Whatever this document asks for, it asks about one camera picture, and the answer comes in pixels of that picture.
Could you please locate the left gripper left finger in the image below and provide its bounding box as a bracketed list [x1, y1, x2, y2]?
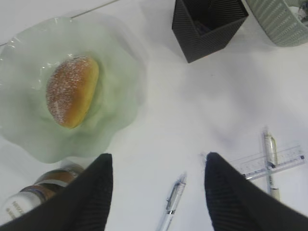
[0, 154, 113, 231]

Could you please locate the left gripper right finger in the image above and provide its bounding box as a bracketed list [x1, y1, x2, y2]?
[204, 153, 308, 231]

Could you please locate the transparent plastic ruler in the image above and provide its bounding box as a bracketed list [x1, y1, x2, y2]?
[231, 145, 306, 180]

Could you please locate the brown coffee drink bottle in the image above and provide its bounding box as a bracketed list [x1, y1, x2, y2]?
[0, 163, 84, 225]

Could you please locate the sugared bread roll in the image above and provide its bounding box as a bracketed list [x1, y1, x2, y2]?
[46, 55, 99, 128]

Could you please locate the grey grip pen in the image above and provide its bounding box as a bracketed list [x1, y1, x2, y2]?
[156, 172, 187, 231]

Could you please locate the blue grip pen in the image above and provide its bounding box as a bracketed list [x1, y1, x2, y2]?
[262, 127, 280, 201]

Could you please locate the green wavy glass plate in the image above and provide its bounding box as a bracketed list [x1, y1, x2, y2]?
[0, 17, 141, 163]

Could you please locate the black mesh pen holder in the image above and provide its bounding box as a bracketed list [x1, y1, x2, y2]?
[172, 0, 248, 63]

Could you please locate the green plastic basket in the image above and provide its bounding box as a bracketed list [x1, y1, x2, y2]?
[247, 0, 308, 47]

